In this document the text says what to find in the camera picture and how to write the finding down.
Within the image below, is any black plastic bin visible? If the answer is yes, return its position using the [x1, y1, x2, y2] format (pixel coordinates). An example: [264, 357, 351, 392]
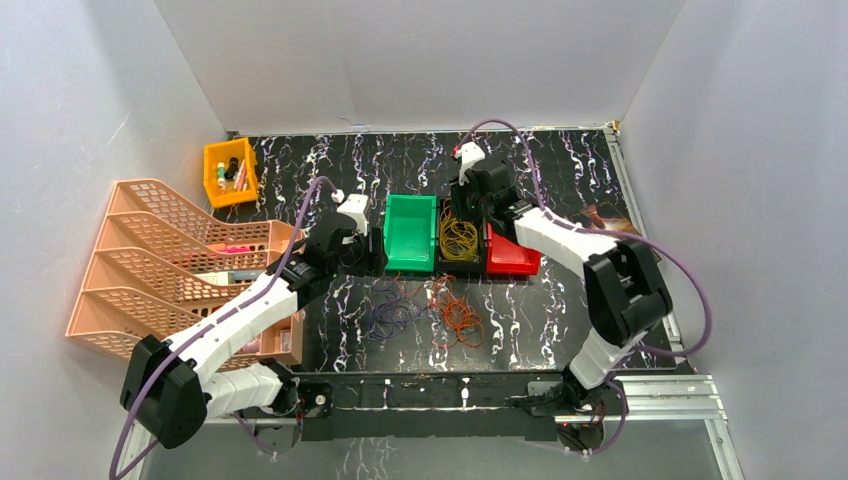
[435, 197, 486, 276]

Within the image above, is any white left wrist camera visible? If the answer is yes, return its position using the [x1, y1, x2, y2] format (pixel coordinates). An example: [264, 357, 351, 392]
[331, 189, 370, 234]

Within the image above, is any peach plastic file rack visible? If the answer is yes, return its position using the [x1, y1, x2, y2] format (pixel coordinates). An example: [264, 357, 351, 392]
[65, 179, 292, 361]

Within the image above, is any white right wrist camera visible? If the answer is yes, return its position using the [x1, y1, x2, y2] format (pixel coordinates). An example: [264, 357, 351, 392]
[452, 141, 485, 185]

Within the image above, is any yellow plastic bin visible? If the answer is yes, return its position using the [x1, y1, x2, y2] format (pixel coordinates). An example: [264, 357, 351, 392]
[203, 138, 259, 209]

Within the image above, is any aluminium table frame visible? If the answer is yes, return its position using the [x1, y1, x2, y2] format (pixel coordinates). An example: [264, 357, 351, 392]
[113, 125, 720, 480]

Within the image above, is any orange cable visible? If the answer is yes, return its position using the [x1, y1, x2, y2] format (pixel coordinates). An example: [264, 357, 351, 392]
[427, 274, 487, 350]

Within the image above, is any red plastic bin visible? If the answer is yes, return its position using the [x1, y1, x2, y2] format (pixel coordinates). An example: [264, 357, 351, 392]
[485, 224, 541, 276]

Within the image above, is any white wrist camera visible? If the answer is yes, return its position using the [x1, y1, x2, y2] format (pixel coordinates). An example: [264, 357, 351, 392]
[452, 141, 485, 185]
[331, 189, 370, 234]

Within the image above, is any purple cable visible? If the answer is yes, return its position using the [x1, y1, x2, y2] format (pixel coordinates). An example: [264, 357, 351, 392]
[366, 278, 425, 342]

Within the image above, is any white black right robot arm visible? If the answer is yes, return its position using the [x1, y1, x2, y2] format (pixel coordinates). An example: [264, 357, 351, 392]
[450, 159, 673, 415]

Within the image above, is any dark paperback book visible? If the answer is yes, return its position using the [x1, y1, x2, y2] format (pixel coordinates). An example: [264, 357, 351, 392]
[567, 201, 642, 236]

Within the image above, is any yellow green wire coil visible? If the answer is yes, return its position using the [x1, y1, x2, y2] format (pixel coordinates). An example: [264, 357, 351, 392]
[439, 205, 481, 264]

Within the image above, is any green plastic bin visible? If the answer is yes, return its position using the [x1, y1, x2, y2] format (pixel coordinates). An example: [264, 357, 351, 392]
[384, 194, 438, 272]

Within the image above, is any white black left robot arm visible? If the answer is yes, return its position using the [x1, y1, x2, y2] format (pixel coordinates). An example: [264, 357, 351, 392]
[120, 225, 387, 449]

